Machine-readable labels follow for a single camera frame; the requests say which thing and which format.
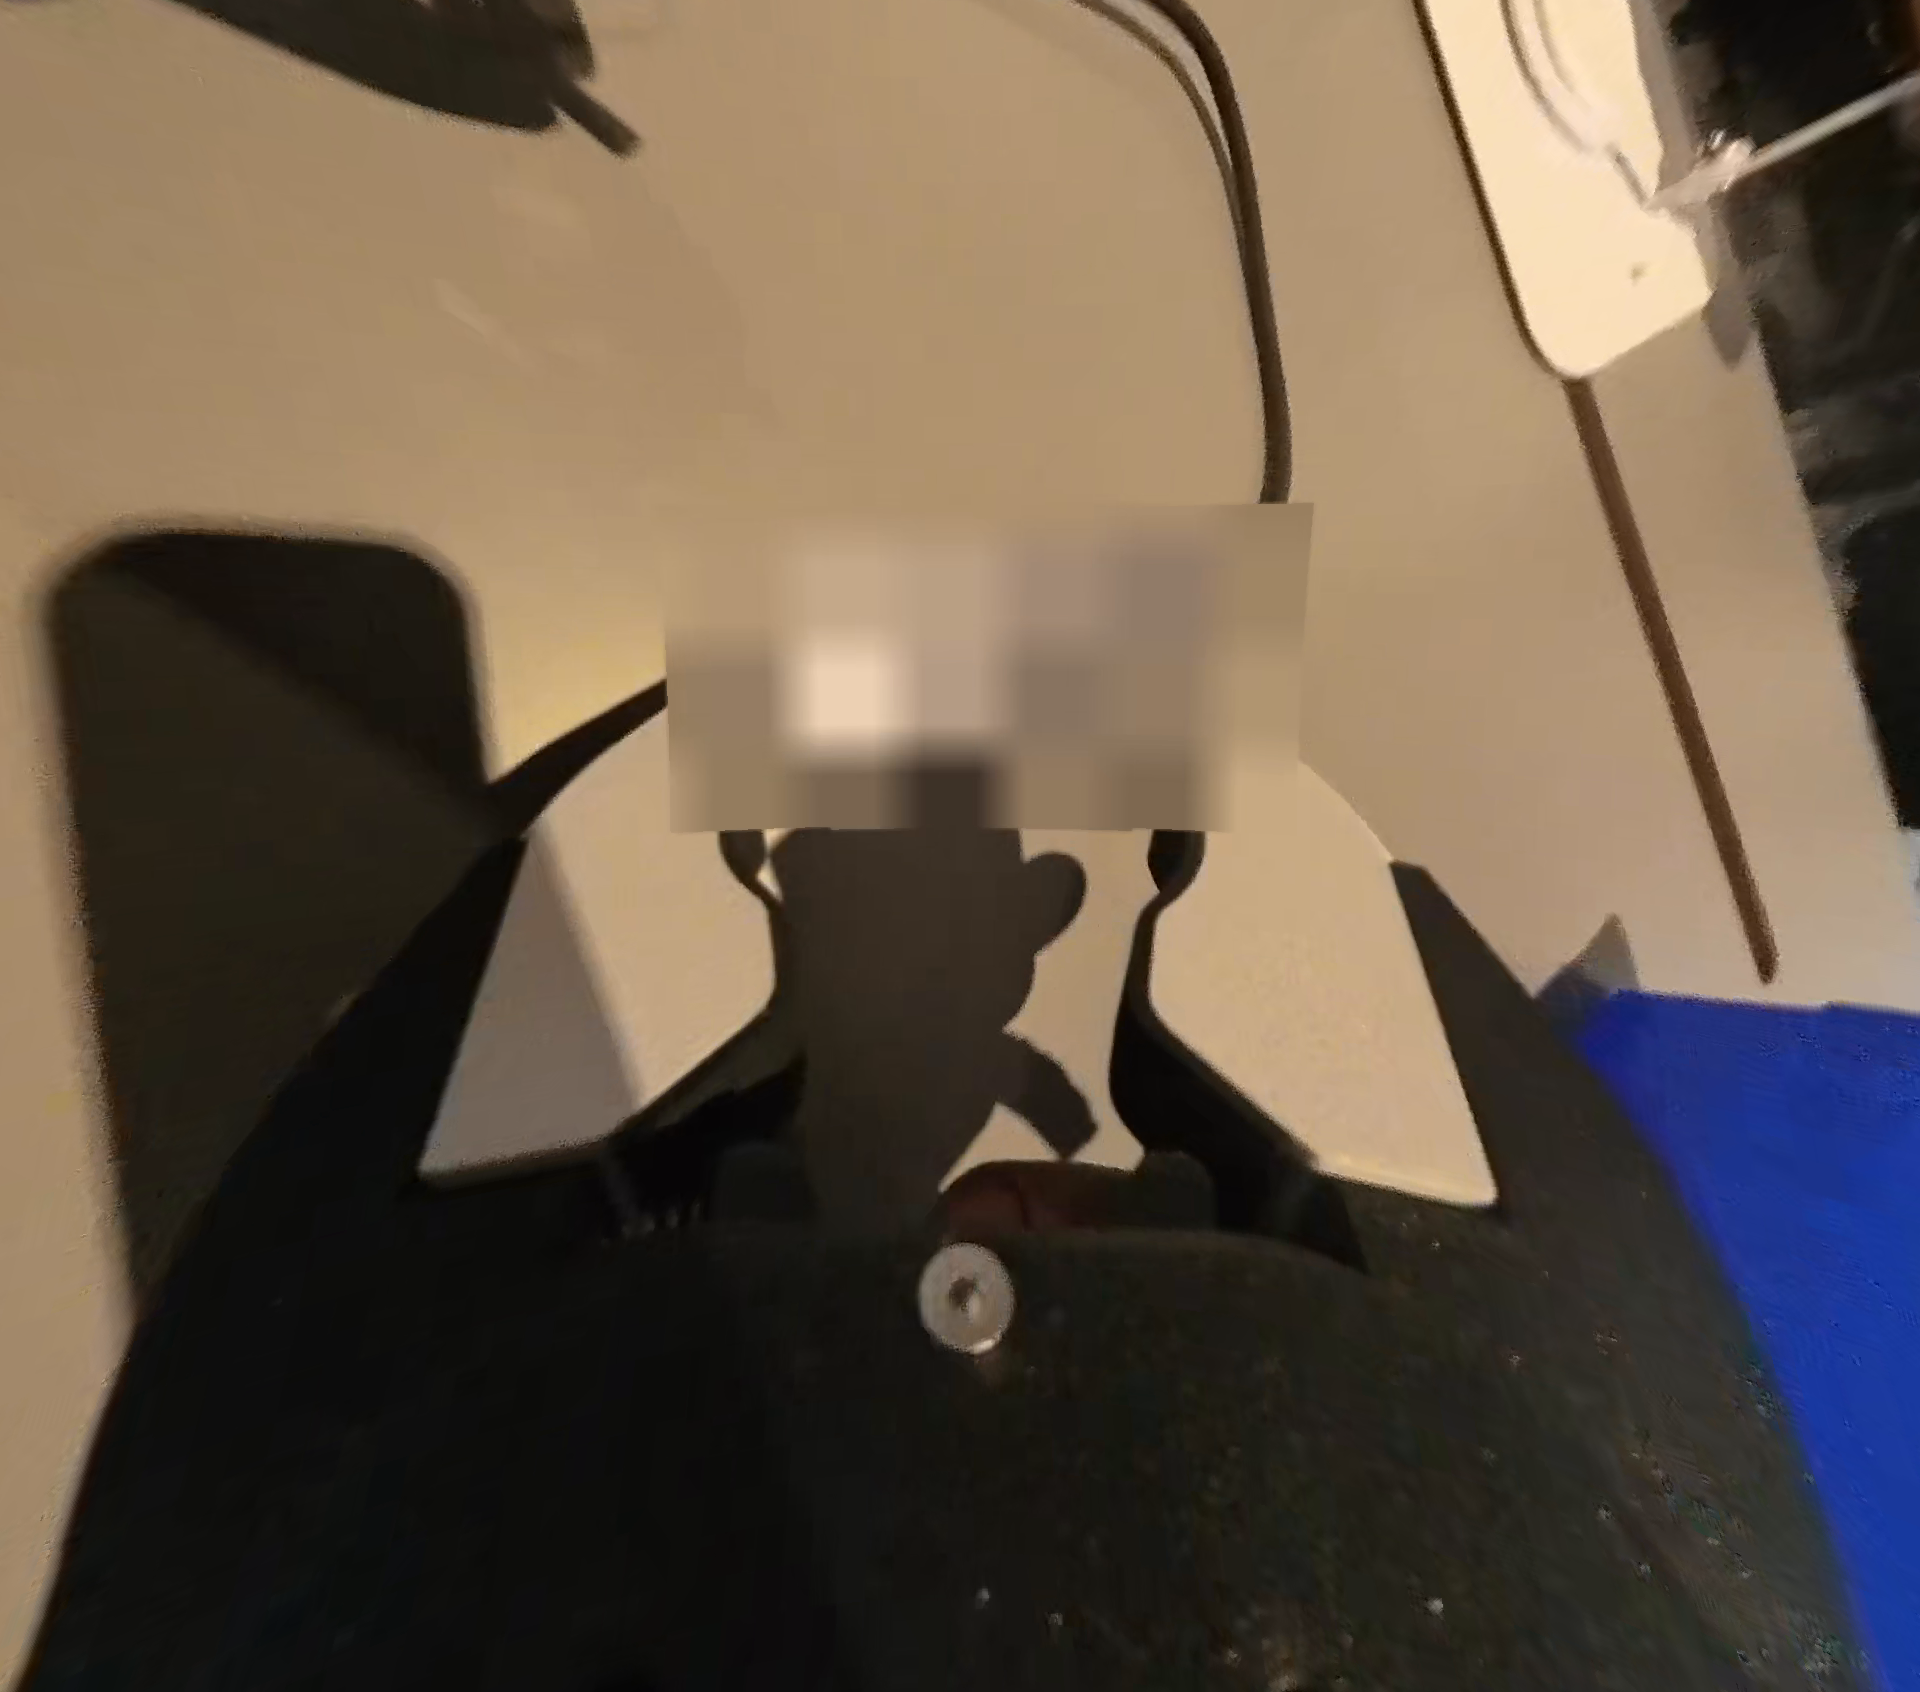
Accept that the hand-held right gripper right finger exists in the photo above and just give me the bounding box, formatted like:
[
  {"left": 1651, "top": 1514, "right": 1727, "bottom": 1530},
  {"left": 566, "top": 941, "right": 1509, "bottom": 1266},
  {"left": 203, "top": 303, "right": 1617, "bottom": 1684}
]
[{"left": 1106, "top": 763, "right": 1503, "bottom": 1210}]

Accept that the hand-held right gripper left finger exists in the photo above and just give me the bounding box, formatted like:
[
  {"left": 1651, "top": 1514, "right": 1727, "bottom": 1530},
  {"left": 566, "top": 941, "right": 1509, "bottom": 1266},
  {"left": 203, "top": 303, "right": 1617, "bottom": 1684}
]
[{"left": 420, "top": 716, "right": 780, "bottom": 1192}]

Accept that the blue plastic bin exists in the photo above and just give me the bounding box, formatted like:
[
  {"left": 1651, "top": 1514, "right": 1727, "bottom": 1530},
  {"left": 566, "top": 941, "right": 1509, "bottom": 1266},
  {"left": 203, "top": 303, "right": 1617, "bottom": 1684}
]
[{"left": 1552, "top": 986, "right": 1920, "bottom": 1692}]

